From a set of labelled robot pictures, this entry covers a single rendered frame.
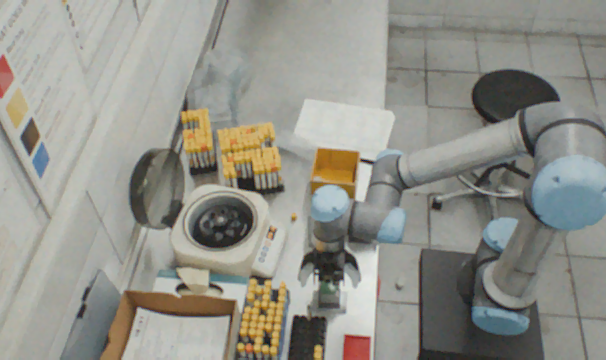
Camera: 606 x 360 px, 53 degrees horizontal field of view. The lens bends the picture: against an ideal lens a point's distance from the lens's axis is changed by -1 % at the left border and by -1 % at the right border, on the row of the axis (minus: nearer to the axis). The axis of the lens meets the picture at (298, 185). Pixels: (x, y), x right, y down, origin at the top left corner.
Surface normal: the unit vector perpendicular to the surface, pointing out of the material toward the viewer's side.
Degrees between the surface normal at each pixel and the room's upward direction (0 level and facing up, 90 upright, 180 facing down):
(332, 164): 90
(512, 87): 1
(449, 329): 3
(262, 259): 25
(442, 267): 3
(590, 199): 82
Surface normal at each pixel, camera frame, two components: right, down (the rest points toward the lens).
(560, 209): -0.26, 0.66
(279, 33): -0.04, -0.63
